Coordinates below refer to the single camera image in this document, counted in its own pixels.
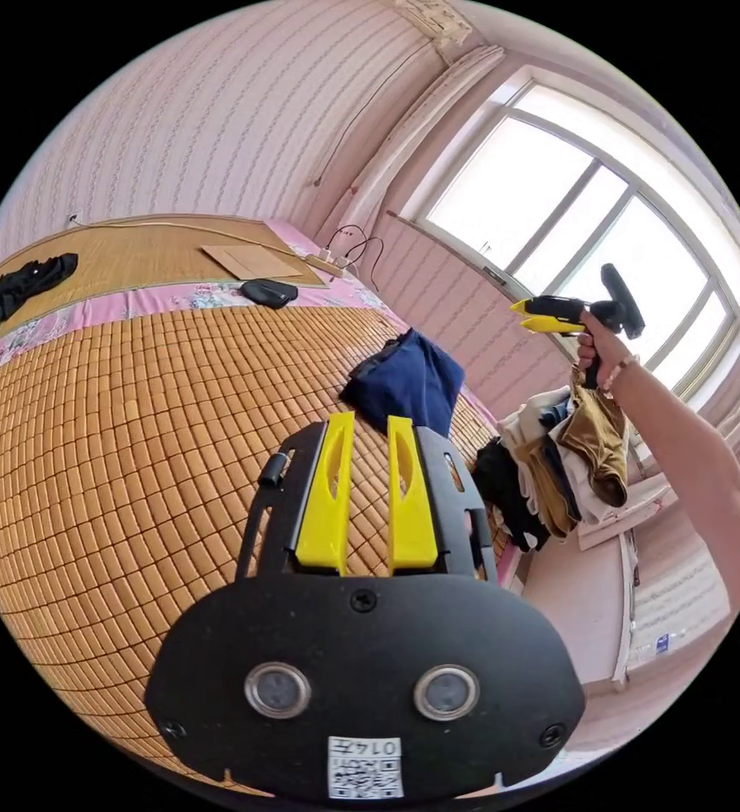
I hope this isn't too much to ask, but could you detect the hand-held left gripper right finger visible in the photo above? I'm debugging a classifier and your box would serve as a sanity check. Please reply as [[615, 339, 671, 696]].
[[386, 415, 439, 576]]

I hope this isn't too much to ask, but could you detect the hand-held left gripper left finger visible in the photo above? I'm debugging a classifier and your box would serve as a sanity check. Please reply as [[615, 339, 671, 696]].
[[295, 410, 356, 577]]

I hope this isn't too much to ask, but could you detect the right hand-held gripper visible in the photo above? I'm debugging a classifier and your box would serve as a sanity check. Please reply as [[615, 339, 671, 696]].
[[509, 294, 628, 390]]

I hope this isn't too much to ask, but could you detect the person's right forearm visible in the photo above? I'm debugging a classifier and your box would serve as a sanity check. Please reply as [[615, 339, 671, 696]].
[[602, 357, 740, 612]]

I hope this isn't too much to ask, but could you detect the dark blue short sleeve shirt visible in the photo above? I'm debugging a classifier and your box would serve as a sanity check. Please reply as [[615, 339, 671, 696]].
[[338, 326, 467, 440]]

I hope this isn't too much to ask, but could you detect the person's right hand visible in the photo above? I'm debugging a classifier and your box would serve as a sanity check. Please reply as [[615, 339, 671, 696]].
[[574, 309, 642, 396]]

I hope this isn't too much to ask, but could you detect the window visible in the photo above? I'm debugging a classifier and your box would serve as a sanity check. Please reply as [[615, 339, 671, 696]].
[[399, 63, 740, 407]]

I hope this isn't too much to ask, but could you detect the pile of clothes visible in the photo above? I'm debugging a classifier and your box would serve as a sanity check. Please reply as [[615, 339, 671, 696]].
[[470, 365, 632, 554]]

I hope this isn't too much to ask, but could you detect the bed with woven mat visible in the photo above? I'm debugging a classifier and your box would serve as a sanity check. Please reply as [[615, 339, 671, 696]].
[[0, 215, 518, 802]]

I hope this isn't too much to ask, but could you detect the white power strip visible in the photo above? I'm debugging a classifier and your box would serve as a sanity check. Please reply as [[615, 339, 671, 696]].
[[304, 249, 353, 278]]

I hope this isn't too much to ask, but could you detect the pale pink curtain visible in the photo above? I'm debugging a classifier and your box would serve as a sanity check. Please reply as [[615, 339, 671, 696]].
[[336, 42, 505, 245]]

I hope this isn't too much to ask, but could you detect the small black pouch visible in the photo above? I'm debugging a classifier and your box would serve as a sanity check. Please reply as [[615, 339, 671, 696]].
[[238, 278, 299, 310]]

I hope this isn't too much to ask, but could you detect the flat brown cardboard board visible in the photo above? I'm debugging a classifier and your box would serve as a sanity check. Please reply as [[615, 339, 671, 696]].
[[201, 243, 305, 281]]

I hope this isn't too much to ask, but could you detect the black garment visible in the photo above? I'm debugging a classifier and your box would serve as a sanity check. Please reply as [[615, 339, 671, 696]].
[[0, 253, 79, 360]]

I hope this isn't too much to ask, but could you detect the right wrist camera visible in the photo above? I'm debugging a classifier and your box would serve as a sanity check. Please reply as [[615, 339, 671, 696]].
[[600, 262, 647, 341]]

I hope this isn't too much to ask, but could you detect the black charger cable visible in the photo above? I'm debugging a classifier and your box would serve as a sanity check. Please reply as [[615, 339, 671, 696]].
[[343, 236, 386, 294], [325, 224, 368, 256]]

